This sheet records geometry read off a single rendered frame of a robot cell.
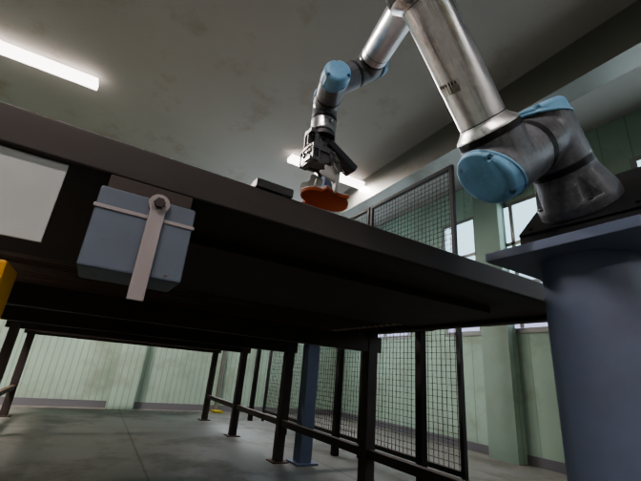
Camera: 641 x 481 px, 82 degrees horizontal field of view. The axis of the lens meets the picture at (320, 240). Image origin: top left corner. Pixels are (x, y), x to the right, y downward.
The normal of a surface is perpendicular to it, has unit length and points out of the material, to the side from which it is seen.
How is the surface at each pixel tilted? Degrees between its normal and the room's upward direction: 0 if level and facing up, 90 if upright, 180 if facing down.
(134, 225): 90
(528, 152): 103
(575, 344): 90
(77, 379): 90
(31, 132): 90
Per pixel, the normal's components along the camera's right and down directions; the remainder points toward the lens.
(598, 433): -0.82, -0.26
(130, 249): 0.52, -0.25
